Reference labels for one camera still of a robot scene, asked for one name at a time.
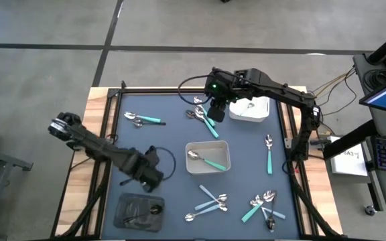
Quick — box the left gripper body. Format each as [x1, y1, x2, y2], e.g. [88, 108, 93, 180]
[125, 145, 160, 180]

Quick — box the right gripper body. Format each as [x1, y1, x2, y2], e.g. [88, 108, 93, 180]
[204, 68, 237, 107]

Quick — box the teal handled spoon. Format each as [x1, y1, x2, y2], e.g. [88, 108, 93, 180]
[241, 190, 277, 224]
[123, 111, 162, 124]
[187, 150, 228, 172]
[264, 134, 275, 175]
[193, 96, 216, 128]
[194, 106, 220, 139]

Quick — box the light blue handled spoon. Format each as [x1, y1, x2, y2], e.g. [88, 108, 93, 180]
[260, 206, 276, 232]
[194, 193, 229, 212]
[239, 102, 256, 117]
[250, 195, 286, 220]
[198, 184, 229, 213]
[184, 203, 222, 223]

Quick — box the blue-handled spoon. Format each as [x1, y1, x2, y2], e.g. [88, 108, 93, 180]
[265, 191, 277, 232]

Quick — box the black mesh tray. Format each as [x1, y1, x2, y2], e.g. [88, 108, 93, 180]
[113, 191, 166, 234]

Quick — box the beige plastic bin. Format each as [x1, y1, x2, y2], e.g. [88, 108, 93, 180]
[185, 140, 232, 176]

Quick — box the white plastic bin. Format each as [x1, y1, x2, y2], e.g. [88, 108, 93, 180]
[229, 96, 270, 123]

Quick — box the blue table mat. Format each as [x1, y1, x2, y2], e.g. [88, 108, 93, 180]
[101, 92, 302, 240]

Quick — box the black diagonal bar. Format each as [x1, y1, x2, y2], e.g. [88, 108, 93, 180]
[322, 119, 379, 160]

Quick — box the grey side table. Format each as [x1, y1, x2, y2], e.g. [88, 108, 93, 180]
[0, 143, 34, 241]

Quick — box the white paper box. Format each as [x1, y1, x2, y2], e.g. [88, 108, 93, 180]
[330, 135, 370, 177]

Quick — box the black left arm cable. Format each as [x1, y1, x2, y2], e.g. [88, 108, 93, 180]
[155, 146, 178, 182]

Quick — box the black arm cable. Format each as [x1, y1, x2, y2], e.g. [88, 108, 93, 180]
[177, 74, 214, 106]
[155, 146, 178, 182]

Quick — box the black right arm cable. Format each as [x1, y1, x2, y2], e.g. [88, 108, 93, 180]
[177, 74, 214, 106]

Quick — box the black aluminium table frame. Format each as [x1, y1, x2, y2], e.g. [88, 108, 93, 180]
[57, 86, 341, 241]

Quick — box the tan floor cable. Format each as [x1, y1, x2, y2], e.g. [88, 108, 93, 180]
[308, 66, 357, 101]

